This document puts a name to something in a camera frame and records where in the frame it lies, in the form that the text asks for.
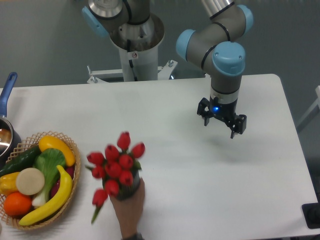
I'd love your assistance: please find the red purple vegetable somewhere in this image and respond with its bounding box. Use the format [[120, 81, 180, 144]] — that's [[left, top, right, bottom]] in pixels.
[[49, 165, 75, 199]]

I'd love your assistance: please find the blue handled saucepan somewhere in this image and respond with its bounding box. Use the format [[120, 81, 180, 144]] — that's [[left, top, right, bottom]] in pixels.
[[0, 72, 21, 169]]

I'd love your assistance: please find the yellow lemon squash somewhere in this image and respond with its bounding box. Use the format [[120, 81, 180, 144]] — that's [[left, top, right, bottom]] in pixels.
[[38, 135, 76, 168]]

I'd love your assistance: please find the white frame at right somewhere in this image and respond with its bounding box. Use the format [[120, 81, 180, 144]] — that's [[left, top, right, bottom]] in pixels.
[[296, 85, 320, 134]]

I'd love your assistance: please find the round beige disc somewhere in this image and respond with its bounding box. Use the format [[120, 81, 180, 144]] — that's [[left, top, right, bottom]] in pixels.
[[15, 167, 45, 196]]

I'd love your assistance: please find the black device at edge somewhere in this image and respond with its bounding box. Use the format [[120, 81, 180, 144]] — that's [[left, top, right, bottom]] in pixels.
[[301, 202, 320, 229]]

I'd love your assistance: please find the yellow bell pepper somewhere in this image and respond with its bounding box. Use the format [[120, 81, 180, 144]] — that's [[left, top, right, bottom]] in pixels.
[[0, 172, 20, 196]]

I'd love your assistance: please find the woven wicker basket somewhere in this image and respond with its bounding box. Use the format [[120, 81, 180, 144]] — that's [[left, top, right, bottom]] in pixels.
[[0, 130, 81, 231]]

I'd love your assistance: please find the yellow banana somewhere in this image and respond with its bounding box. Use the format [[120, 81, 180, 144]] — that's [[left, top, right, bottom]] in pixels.
[[18, 165, 73, 226]]

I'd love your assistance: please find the green bok choy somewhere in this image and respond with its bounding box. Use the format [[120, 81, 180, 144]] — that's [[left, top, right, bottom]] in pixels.
[[32, 148, 66, 208]]

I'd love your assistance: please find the orange fruit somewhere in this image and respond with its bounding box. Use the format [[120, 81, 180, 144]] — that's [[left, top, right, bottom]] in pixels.
[[3, 192, 32, 217]]

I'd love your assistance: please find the person's hand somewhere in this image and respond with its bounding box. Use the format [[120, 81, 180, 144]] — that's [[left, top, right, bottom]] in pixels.
[[110, 178, 145, 240]]

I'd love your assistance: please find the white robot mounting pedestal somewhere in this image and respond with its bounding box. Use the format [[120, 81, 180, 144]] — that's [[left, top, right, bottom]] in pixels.
[[82, 8, 178, 84]]

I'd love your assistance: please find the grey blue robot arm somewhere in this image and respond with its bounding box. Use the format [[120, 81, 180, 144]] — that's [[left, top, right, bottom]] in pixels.
[[81, 0, 254, 135]]

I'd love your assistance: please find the grey ribbed vase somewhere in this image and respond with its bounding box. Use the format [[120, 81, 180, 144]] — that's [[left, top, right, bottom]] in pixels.
[[115, 170, 140, 201]]

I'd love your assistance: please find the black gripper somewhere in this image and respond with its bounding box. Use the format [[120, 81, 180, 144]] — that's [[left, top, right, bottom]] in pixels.
[[197, 97, 247, 139]]

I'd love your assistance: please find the red tulip bouquet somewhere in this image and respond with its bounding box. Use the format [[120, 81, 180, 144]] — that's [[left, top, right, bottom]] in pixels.
[[85, 131, 146, 224]]

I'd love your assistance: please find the dark green cucumber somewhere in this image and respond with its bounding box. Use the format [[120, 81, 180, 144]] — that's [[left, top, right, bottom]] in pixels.
[[0, 145, 41, 177]]

